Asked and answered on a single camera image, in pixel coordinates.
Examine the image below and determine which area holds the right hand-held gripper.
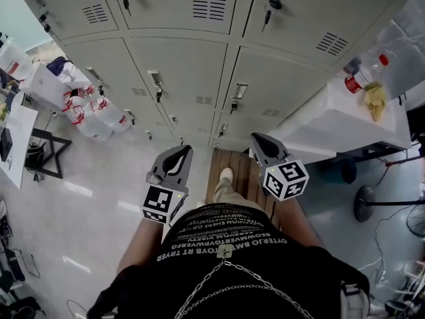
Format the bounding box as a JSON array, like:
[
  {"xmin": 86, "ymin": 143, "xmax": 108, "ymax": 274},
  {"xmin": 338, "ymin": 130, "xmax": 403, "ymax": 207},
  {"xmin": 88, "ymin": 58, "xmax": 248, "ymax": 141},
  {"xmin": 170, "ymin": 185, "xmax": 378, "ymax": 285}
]
[{"xmin": 248, "ymin": 132, "xmax": 311, "ymax": 203}]

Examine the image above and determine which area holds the grey metal locker bank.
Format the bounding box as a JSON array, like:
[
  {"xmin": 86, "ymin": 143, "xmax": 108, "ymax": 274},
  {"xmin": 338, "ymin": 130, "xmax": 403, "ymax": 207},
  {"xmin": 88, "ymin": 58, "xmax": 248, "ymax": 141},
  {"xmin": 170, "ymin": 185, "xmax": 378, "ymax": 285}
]
[{"xmin": 11, "ymin": 0, "xmax": 420, "ymax": 150}]

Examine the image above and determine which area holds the person's left forearm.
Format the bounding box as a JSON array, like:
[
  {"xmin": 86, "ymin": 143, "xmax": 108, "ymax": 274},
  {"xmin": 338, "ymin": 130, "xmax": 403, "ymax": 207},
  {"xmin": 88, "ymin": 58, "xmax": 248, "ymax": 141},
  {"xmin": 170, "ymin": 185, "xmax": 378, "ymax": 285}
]
[{"xmin": 116, "ymin": 215, "xmax": 167, "ymax": 279}]

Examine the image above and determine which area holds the black standing fan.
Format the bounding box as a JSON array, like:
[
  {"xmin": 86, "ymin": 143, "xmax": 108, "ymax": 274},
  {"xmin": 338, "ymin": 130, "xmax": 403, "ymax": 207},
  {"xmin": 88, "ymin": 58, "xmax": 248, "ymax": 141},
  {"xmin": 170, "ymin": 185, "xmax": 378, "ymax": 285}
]
[{"xmin": 353, "ymin": 184, "xmax": 425, "ymax": 238}]

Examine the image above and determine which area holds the white table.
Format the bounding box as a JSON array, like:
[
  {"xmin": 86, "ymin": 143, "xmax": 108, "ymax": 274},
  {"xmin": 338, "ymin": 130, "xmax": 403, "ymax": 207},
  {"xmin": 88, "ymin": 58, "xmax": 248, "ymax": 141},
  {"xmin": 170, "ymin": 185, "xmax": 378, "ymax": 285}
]
[{"xmin": 0, "ymin": 90, "xmax": 40, "ymax": 189}]

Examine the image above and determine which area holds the person's right forearm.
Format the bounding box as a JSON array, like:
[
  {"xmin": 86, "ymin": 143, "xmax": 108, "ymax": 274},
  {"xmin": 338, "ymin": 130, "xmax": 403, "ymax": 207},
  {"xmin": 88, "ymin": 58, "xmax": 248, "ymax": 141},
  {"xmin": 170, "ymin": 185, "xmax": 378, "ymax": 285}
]
[{"xmin": 274, "ymin": 195, "xmax": 327, "ymax": 249}]

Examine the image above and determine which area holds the black device on table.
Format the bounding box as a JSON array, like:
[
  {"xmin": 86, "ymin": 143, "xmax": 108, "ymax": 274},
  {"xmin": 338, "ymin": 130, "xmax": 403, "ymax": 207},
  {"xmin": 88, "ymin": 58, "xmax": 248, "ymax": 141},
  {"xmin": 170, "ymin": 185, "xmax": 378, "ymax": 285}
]
[{"xmin": 0, "ymin": 126, "xmax": 14, "ymax": 163}]

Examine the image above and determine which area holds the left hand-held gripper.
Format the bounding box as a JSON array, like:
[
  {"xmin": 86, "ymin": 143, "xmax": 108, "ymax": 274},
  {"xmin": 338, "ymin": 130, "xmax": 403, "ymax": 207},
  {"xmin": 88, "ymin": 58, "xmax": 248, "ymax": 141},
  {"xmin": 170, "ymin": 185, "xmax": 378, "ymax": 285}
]
[{"xmin": 142, "ymin": 144, "xmax": 194, "ymax": 227}]

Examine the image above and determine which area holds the black printed t-shirt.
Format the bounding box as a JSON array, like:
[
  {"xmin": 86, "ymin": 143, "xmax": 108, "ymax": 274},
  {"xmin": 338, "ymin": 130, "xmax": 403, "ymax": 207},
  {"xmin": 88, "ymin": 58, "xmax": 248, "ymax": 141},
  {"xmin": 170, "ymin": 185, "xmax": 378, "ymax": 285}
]
[{"xmin": 86, "ymin": 203, "xmax": 372, "ymax": 319}]

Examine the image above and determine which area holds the yellow cloth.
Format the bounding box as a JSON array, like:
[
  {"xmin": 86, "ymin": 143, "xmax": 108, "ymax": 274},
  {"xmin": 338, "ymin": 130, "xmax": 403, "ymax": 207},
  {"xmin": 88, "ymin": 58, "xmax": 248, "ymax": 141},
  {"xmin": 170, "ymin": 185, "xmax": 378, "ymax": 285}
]
[{"xmin": 361, "ymin": 82, "xmax": 388, "ymax": 123}]

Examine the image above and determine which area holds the dark blue cloth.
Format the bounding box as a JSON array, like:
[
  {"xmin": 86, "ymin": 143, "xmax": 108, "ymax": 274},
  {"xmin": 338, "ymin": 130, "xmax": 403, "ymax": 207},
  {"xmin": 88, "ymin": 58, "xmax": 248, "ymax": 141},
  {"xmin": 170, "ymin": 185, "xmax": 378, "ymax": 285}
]
[{"xmin": 45, "ymin": 56, "xmax": 73, "ymax": 76}]

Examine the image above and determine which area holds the white shoulder bag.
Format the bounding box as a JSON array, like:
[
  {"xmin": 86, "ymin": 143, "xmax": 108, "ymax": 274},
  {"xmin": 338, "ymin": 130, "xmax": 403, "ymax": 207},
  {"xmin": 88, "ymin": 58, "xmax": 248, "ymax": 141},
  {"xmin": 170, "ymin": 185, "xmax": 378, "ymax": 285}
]
[{"xmin": 339, "ymin": 280, "xmax": 370, "ymax": 319}]

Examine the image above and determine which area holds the clear plastic sheet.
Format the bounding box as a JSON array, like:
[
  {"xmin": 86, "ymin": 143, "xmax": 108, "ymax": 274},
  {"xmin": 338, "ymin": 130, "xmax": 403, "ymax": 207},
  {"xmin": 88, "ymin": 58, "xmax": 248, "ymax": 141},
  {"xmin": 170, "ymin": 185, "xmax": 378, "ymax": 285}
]
[{"xmin": 367, "ymin": 0, "xmax": 425, "ymax": 100}]

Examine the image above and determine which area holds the clear bottle with red label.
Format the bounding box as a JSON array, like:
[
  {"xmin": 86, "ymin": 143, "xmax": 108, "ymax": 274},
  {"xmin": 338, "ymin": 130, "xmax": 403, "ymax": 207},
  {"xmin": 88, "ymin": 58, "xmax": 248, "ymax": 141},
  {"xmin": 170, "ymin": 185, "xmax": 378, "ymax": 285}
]
[{"xmin": 343, "ymin": 53, "xmax": 390, "ymax": 95}]

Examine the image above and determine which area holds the white cardboard box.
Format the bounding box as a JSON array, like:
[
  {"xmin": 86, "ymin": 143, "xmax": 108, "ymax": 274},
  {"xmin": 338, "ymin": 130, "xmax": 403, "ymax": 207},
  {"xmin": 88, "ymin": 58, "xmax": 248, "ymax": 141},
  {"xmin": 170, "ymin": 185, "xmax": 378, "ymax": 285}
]
[{"xmin": 19, "ymin": 60, "xmax": 91, "ymax": 110}]

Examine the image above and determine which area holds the wooden slat platform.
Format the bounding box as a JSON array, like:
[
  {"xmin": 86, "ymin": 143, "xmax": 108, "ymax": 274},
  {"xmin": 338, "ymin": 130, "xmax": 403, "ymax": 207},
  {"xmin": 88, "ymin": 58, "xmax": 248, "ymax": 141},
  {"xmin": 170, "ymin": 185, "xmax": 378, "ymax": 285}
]
[{"xmin": 205, "ymin": 148, "xmax": 284, "ymax": 229}]

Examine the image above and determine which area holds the silver chain necklace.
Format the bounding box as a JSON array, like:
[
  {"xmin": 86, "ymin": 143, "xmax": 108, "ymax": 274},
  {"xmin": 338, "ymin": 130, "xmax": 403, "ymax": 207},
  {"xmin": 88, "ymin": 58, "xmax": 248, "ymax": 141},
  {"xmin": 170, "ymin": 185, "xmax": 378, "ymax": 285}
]
[{"xmin": 174, "ymin": 244, "xmax": 315, "ymax": 319}]

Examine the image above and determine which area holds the person's beige trouser leg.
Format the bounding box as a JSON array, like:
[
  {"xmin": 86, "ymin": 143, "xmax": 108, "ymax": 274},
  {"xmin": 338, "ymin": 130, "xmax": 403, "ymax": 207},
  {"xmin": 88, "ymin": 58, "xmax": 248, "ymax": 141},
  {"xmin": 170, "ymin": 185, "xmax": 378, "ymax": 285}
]
[{"xmin": 211, "ymin": 177, "xmax": 264, "ymax": 213}]

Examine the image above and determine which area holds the black table frame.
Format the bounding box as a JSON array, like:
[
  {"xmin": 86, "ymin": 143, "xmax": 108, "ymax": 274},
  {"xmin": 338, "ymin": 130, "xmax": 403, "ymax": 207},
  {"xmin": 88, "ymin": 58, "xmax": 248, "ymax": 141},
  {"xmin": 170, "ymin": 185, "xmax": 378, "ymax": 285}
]
[{"xmin": 24, "ymin": 127, "xmax": 73, "ymax": 179}]

